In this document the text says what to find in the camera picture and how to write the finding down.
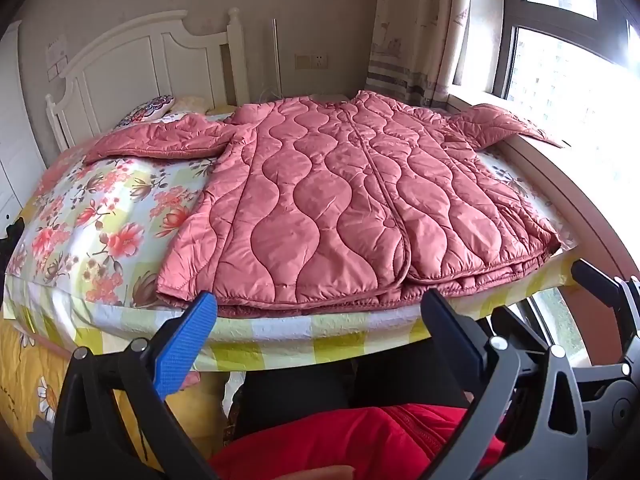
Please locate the yellow flowered blanket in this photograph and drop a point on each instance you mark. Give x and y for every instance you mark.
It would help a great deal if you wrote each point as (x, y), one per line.
(30, 375)

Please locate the black object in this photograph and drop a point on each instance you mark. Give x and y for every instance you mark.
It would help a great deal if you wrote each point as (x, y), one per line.
(12, 240)

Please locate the cream pillow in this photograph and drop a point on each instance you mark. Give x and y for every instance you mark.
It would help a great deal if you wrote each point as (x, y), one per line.
(192, 103)

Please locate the white wardrobe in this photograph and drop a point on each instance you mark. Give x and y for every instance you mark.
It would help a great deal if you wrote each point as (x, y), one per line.
(17, 135)

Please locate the person's left hand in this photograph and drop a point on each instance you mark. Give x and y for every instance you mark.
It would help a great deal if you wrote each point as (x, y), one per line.
(310, 474)

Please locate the person's black pants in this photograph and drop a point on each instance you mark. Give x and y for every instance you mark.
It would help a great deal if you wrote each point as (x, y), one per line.
(290, 385)

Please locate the purple patterned pillow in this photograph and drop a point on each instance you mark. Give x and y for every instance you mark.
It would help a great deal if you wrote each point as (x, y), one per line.
(147, 107)

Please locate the dark framed window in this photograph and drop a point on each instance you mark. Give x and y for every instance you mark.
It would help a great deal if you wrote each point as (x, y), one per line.
(550, 75)

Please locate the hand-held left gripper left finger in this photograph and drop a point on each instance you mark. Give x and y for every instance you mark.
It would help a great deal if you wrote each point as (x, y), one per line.
(182, 345)

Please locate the beige wall socket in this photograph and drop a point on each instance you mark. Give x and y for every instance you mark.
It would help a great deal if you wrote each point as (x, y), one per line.
(310, 61)

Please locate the white wooden headboard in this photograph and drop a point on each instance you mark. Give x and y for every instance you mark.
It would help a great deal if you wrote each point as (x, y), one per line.
(135, 65)

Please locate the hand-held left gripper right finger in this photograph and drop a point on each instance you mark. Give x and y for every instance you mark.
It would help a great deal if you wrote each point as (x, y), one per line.
(450, 335)

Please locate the person's red jacket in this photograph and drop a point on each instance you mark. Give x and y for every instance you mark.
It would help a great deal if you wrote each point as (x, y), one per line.
(340, 440)

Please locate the metal pole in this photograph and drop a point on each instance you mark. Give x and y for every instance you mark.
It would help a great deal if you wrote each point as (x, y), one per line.
(275, 55)

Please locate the pink quilted jacket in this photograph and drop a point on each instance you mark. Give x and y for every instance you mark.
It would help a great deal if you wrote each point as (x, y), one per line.
(325, 185)

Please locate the printed beige curtain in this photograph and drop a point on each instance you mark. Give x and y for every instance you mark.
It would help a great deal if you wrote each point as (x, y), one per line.
(415, 25)

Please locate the bed with floral sheet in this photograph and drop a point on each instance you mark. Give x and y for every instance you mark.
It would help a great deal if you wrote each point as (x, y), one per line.
(100, 220)

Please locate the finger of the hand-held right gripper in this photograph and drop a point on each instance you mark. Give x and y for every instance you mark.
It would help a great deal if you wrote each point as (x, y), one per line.
(597, 280)
(520, 332)

